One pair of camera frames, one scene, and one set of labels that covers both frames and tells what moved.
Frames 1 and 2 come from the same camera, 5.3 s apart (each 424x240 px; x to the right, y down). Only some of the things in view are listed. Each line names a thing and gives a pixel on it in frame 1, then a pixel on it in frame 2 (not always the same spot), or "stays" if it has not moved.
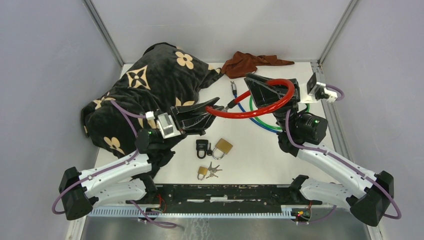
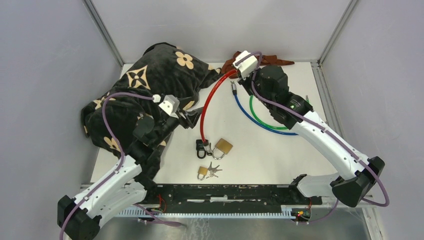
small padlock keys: (213, 170) stays
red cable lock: (282, 100) to (205, 142)
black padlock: (201, 145) stays
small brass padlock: (202, 172) stays
